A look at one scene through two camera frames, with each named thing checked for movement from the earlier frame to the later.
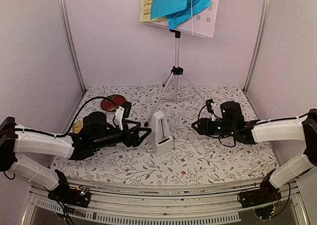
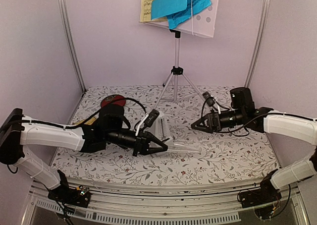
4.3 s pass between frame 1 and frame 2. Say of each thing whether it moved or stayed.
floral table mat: stayed
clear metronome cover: moved
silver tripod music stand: stayed
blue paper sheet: stayed
